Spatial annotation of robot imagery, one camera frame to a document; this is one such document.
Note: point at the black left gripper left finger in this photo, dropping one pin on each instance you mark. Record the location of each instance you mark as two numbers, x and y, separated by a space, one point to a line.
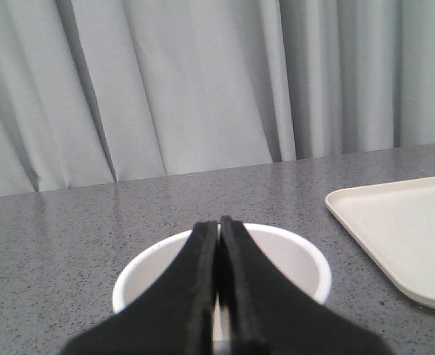
173 316

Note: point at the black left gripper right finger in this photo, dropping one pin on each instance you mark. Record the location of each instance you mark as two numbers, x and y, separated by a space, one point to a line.
269 314

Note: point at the white smiley mug black handle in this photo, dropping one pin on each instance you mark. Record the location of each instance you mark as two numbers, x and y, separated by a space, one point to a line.
300 261

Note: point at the grey pleated curtain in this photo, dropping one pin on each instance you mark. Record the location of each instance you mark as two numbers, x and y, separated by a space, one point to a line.
103 91

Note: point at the cream rectangular plastic tray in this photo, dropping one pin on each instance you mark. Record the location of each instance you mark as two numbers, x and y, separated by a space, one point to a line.
395 225

